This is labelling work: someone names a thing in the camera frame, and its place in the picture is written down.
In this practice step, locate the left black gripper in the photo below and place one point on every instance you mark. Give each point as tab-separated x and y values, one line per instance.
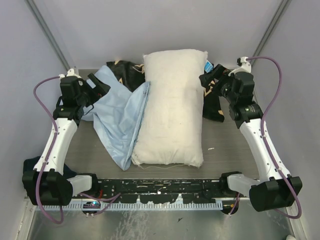
100	90

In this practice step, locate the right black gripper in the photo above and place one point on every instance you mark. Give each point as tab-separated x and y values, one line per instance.
220	73

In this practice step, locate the light blue pillowcase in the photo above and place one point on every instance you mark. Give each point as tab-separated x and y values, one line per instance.
117	116

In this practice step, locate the white pillow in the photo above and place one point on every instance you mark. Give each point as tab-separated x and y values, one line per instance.
171	129

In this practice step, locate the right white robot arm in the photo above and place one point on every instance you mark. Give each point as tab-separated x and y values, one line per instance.
275	188

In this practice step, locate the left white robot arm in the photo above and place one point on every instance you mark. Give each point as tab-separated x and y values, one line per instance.
46	183

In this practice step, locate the black floral patterned cloth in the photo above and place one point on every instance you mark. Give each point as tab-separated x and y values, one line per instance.
132	75

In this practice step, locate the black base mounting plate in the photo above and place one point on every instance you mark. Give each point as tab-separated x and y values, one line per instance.
160	191

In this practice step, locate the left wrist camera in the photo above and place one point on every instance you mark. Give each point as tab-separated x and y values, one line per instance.
72	74

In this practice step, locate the left aluminium frame post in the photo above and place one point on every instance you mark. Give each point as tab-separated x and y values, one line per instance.
47	33

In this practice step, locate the aluminium frame post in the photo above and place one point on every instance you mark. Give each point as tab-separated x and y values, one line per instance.
47	33
280	11

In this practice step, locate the right aluminium frame post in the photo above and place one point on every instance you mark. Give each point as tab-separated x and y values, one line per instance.
280	11

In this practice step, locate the white slotted cable duct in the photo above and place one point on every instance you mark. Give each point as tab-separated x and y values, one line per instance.
176	206

